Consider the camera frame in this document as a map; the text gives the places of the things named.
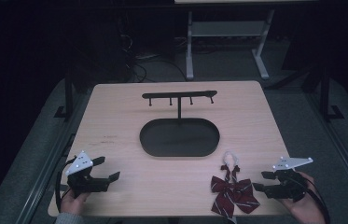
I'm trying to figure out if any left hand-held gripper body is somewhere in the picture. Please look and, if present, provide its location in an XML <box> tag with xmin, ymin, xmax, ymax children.
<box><xmin>65</xmin><ymin>150</ymin><xmax>111</xmax><ymax>199</ymax></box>

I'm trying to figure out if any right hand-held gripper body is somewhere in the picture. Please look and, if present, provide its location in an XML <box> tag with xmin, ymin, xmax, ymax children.
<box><xmin>263</xmin><ymin>156</ymin><xmax>314</xmax><ymax>203</ymax></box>

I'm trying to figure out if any dark red striped bow tie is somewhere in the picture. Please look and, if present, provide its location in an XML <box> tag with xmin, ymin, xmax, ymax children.
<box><xmin>210</xmin><ymin>150</ymin><xmax>261</xmax><ymax>219</ymax></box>

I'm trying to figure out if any black hook stand with tray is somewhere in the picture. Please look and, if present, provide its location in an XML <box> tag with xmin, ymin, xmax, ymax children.
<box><xmin>139</xmin><ymin>90</ymin><xmax>221</xmax><ymax>159</ymax></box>

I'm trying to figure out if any person's left hand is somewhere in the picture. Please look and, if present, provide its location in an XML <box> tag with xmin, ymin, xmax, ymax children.
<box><xmin>60</xmin><ymin>188</ymin><xmax>91</xmax><ymax>216</ymax></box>

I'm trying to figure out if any person's right hand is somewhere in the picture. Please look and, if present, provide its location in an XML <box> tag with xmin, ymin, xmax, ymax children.
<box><xmin>280</xmin><ymin>172</ymin><xmax>323</xmax><ymax>224</ymax></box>

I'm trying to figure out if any black metal stand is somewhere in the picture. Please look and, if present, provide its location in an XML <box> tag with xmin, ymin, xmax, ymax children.
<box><xmin>53</xmin><ymin>69</ymin><xmax>77</xmax><ymax>121</ymax></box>
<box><xmin>316</xmin><ymin>63</ymin><xmax>346</xmax><ymax>123</ymax></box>

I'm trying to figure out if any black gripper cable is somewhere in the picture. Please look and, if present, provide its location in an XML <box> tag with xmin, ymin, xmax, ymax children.
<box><xmin>54</xmin><ymin>157</ymin><xmax>77</xmax><ymax>213</ymax></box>
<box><xmin>292</xmin><ymin>174</ymin><xmax>332</xmax><ymax>224</ymax></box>

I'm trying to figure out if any tangle of black floor cables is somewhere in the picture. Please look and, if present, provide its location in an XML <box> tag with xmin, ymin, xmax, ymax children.
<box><xmin>117</xmin><ymin>17</ymin><xmax>188</xmax><ymax>84</ymax></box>

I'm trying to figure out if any white metal table frame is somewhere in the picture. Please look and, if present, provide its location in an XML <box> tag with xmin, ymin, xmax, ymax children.
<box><xmin>185</xmin><ymin>8</ymin><xmax>276</xmax><ymax>80</ymax></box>

